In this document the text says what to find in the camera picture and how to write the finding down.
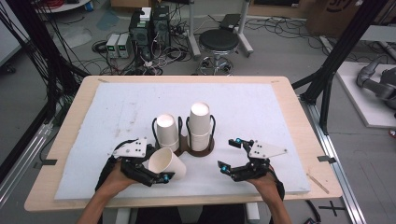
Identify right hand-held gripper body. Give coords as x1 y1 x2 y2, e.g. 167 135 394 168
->
231 139 288 182

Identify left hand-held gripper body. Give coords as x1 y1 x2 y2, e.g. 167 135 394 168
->
112 138 157 188

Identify white paper cup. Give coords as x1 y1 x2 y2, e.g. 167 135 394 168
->
148 147 188 181

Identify brown double cup holder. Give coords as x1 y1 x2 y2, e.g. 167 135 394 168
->
151 114 217 158

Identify tall stack of paper cups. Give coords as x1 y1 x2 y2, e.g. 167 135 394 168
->
189 102 212 153

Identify person's right hand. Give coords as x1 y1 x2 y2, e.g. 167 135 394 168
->
247 172 283 204

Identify person's left hand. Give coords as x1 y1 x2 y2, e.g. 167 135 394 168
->
101 161 138 198

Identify short stack of paper cups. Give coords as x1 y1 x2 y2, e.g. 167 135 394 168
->
156 113 180 153

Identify white foam mat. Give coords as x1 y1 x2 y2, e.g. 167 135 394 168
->
54 82 312 202

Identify person's dark trousers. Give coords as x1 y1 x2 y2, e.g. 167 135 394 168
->
134 203 247 224

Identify white table leg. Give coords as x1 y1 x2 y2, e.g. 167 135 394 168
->
115 207 132 224
246 203 261 224

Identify thin wooden stick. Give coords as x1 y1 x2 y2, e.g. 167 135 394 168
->
305 173 331 195

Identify black tape piece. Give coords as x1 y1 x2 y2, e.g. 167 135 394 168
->
317 155 337 164
33 159 59 170

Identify wooden table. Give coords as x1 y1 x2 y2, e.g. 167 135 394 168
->
23 75 344 213

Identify black tape cross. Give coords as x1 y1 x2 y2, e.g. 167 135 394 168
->
318 200 347 217

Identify black round stool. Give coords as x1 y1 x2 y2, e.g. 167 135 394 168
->
195 28 241 77

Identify grey power supply unit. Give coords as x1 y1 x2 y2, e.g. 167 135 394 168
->
106 33 121 59
117 33 134 59

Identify black computer tower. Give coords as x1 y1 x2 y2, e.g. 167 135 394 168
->
151 5 172 49
128 7 154 62

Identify white metal stand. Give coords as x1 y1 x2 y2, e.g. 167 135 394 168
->
186 0 255 60

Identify black flat box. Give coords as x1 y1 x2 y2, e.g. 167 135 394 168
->
219 13 243 33

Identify white board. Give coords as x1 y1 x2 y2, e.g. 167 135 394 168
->
335 61 396 129

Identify cardboard box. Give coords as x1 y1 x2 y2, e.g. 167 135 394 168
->
305 0 387 39

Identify white round table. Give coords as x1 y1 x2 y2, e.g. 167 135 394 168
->
34 0 92 14

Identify white desk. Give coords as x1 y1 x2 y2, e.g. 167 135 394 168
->
360 24 396 43

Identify white panel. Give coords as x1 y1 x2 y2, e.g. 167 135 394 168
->
0 0 24 66

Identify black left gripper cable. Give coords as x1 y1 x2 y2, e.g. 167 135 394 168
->
94 139 139 192

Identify tangle of floor cables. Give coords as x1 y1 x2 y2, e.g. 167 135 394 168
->
90 39 190 77

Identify aluminium rail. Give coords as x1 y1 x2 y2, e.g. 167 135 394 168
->
299 96 368 224
0 122 55 208

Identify black floor cables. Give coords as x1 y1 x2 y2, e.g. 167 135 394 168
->
245 16 326 49

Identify black metal frame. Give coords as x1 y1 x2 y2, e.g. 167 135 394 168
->
291 0 390 135

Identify black frame with cables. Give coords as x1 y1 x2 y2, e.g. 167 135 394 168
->
0 0 92 185

